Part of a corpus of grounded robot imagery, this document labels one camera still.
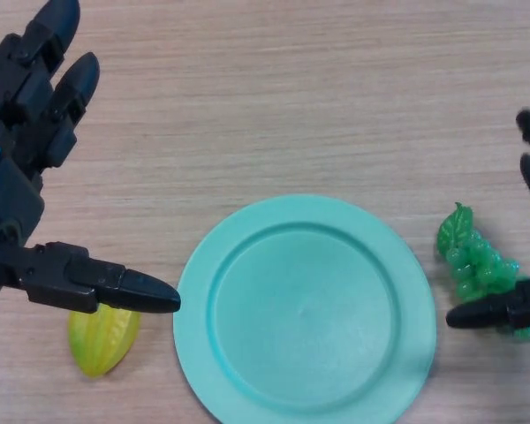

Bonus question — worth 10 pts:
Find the green grapes bunch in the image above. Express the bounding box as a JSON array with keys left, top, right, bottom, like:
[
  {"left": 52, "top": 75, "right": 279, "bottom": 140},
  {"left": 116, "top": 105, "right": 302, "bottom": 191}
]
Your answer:
[{"left": 436, "top": 201, "right": 530, "bottom": 345}]

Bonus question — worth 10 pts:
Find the teal round plate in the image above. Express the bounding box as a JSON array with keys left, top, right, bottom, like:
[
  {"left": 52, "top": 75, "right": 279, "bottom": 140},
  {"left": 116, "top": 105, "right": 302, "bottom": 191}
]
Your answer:
[{"left": 172, "top": 193, "right": 437, "bottom": 424}]

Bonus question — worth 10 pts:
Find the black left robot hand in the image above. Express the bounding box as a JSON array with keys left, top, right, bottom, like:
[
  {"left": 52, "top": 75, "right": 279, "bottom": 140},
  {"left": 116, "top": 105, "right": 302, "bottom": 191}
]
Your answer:
[{"left": 0, "top": 0, "right": 181, "bottom": 344}]

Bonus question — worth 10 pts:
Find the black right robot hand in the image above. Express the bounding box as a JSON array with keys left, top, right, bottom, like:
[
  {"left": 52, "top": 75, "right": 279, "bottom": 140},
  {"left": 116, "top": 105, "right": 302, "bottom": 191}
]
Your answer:
[{"left": 445, "top": 109, "right": 530, "bottom": 330}]

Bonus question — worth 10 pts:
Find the yellow green starfruit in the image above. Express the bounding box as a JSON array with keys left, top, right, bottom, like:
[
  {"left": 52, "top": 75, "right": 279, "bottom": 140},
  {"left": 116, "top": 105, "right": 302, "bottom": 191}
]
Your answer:
[{"left": 67, "top": 303, "right": 142, "bottom": 380}]

